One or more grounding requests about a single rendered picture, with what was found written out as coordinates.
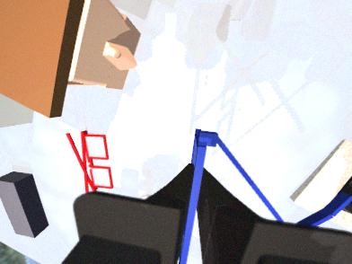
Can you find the red glasses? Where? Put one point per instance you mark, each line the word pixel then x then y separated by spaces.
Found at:
pixel 95 147

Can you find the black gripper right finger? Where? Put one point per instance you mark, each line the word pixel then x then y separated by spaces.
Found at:
pixel 232 233

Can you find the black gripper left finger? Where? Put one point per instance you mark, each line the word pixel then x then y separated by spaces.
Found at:
pixel 156 222

